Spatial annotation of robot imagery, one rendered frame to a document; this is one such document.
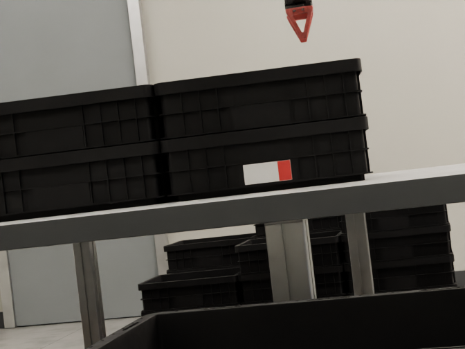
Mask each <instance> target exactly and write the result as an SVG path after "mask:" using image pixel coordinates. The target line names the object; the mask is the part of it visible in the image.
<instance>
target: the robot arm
mask: <svg viewBox="0 0 465 349"><path fill-rule="evenodd" d="M284 2H285V3H284V6H285V11H286V14H287V16H286V18H287V20H288V21H289V23H290V25H291V27H292V28H293V30H294V31H295V33H296V35H297V36H298V39H299V40H300V42H301V43H303V42H307V38H308V35H309V30H310V27H311V22H312V19H313V4H312V0H284ZM302 19H306V23H305V27H304V32H302V31H301V30H300V28H299V26H298V25H297V23H296V21H297V20H302Z"/></svg>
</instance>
